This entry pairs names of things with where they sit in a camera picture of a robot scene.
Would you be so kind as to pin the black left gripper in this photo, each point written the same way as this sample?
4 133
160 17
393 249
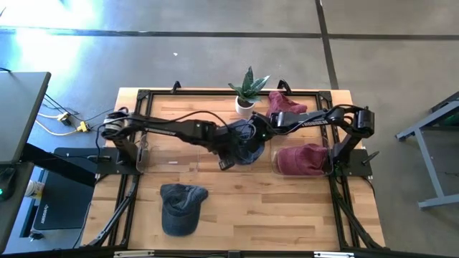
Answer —
226 141

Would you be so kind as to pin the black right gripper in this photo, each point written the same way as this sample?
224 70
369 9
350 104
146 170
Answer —
261 129

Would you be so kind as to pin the blue denim baseball cap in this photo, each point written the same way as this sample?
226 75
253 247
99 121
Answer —
249 157
181 211

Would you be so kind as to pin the maroon baseball cap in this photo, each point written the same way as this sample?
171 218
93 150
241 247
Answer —
283 104
301 159

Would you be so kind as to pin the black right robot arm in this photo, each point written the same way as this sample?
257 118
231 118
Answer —
312 122

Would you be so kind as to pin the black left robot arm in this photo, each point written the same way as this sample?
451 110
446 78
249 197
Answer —
168 127

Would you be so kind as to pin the snake plant in white pot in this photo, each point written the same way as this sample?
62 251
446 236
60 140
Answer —
245 107

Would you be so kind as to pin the clear plastic bin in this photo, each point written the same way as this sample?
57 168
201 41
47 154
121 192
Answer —
172 163
272 163

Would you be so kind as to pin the yellow power plug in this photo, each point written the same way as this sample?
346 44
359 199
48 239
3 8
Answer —
65 117
83 126

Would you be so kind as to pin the black desk foot bar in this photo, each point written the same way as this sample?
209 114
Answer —
54 163

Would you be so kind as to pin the black mat with white logo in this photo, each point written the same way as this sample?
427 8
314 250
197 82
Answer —
61 204

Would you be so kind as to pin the green object under table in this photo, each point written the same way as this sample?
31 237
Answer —
452 120

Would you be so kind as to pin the white cup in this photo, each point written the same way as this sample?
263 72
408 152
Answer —
34 189

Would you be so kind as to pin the grey desk top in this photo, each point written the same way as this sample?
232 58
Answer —
21 114

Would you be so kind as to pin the small black floor object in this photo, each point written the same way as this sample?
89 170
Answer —
36 236

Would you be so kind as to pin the black computer mouse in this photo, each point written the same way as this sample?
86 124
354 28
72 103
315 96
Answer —
7 181

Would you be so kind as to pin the dark grey desk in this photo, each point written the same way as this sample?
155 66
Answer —
14 215

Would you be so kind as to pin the black aluminium table frame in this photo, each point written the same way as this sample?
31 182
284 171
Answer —
208 92

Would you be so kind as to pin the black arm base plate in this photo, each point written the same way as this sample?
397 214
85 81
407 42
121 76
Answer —
107 168
356 161

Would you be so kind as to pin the silver aluminium bracket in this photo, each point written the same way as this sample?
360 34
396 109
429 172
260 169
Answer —
333 255
132 254

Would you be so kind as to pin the grey metal table frame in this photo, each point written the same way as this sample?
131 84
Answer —
428 165

